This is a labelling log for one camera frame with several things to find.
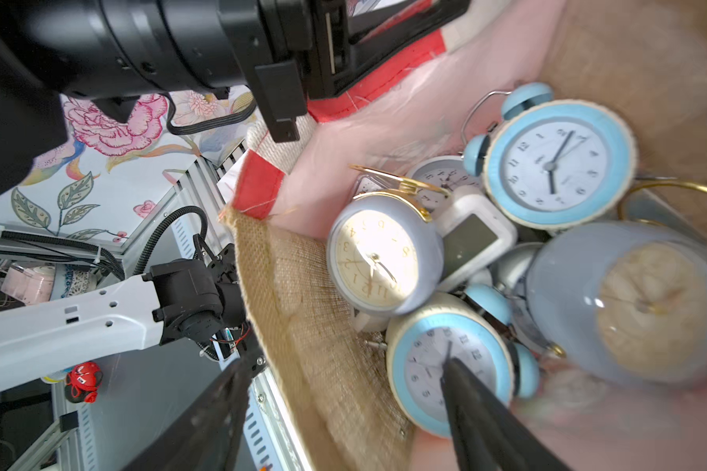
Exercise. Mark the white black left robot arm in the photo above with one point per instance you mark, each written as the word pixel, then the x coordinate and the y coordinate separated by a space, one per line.
pixel 180 299

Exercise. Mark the white digital clock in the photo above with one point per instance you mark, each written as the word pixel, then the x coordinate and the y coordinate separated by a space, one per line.
pixel 475 233

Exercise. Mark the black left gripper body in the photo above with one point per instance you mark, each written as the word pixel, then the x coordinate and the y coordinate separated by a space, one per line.
pixel 113 52

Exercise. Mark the red object below table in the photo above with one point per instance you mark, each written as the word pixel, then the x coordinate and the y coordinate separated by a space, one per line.
pixel 82 383

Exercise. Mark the light blue twin bell clock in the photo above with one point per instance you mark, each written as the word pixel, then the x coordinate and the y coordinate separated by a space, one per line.
pixel 552 164

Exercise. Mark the silver round alarm clock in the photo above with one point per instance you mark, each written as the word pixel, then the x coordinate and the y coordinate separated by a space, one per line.
pixel 446 171

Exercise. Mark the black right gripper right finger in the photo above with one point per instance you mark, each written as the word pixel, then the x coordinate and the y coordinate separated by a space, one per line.
pixel 485 434

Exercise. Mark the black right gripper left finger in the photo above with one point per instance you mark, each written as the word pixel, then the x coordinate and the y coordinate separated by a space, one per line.
pixel 208 435

